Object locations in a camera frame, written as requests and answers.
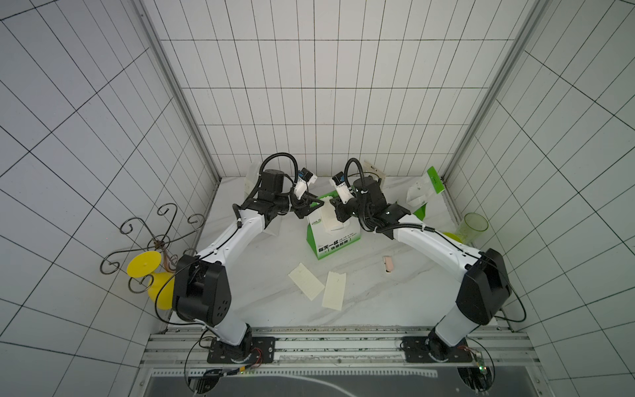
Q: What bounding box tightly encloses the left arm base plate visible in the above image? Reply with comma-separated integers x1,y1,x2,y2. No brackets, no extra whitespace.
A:
207,337,276,366

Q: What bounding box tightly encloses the lime green bowl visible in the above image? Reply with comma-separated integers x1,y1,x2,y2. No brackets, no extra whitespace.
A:
443,232,465,244

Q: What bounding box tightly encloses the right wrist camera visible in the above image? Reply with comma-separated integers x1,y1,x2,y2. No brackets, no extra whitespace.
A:
330,171,354,204

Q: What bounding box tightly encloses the black wire scroll stand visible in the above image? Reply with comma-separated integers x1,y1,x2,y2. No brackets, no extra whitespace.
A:
99,203,206,276

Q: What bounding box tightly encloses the navy blue beige bag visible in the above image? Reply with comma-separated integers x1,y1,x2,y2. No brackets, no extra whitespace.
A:
362,160,386,180

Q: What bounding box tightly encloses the green white bag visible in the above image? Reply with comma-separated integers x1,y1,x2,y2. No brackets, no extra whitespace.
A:
306,190,361,260
405,166,445,220

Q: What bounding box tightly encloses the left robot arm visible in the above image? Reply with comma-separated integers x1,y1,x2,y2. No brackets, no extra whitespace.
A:
172,152,324,356

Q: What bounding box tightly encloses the yellow plastic goblet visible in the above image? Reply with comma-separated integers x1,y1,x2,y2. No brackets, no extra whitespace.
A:
127,251,175,310

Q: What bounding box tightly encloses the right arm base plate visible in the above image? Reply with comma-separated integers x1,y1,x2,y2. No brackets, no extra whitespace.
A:
400,336,473,364

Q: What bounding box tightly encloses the clear green plastic cup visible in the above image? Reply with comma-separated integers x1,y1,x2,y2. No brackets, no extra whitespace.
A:
454,212,489,245

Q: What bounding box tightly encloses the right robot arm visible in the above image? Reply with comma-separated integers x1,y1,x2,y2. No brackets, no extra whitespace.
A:
331,158,513,362

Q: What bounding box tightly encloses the aluminium mounting rail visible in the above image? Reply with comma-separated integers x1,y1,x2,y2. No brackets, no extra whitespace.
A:
141,327,539,373

